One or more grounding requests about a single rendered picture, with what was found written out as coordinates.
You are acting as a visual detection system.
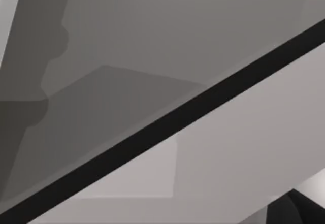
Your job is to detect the black rounded robot part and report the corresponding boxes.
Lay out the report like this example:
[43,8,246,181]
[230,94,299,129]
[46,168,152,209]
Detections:
[266,188,325,224]

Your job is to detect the black table edge strip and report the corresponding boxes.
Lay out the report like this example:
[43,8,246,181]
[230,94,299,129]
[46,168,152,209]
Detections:
[0,18,325,224]

